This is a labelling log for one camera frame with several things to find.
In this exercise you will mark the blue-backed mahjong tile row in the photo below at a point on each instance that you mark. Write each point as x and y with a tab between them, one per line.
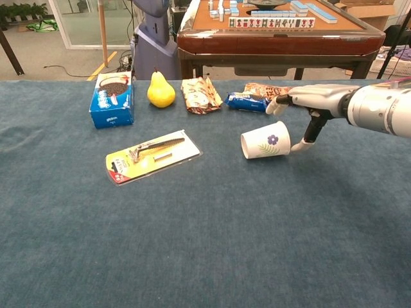
273	13

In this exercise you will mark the cardboard box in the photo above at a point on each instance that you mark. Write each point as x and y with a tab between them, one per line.
369	14

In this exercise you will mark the black mahjong dice dome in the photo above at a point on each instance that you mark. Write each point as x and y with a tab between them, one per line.
265	3

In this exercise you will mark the blue cookie box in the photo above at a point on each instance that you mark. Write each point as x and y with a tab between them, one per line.
110	102

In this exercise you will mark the razor blister pack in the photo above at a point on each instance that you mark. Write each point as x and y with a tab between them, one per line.
151	157

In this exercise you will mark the wooden pole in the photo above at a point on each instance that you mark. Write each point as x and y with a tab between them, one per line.
103	32

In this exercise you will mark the green bag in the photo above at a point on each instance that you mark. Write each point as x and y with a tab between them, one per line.
41	25

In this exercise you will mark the scattered upright mahjong tiles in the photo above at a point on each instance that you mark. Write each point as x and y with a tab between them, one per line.
221	9

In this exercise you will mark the black table leg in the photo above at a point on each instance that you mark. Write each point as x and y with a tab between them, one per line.
11	53

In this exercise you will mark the small blue cookie pack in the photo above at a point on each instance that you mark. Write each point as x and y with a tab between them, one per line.
245	102

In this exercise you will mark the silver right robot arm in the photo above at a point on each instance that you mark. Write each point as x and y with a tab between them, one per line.
379	107

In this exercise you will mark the yellow pear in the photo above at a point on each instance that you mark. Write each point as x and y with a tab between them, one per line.
160	93

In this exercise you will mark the blue felt table mat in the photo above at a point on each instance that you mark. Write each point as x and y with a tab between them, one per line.
205	231

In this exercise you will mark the black tripod stand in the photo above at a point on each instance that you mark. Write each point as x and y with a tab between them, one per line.
390	41

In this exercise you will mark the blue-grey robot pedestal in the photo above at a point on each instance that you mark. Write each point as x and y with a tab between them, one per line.
154	41

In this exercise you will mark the green potted plants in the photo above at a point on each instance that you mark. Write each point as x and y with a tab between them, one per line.
22	11

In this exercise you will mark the white paper cup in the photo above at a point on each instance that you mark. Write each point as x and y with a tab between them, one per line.
266	141

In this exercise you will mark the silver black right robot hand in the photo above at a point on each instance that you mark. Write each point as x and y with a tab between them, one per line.
321	96

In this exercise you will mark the brown mahjong table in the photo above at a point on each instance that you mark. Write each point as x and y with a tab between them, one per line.
273	41

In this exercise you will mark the orange drink pouch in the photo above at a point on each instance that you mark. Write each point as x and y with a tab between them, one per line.
260	88

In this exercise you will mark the white glass door frame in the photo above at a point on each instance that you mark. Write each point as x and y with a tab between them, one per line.
61	25

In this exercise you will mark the stacked blue-backed mahjong tiles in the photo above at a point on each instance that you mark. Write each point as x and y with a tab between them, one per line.
299	6

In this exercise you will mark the face-up mahjong tile row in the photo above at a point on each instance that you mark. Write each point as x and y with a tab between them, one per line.
271	22

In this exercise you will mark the white plastic basket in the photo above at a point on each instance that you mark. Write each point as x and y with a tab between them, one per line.
393	67

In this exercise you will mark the long diagonal mahjong tile row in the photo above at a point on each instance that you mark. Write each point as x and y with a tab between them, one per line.
322	13

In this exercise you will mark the cream brown snack packet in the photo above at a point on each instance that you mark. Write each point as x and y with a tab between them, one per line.
199	96

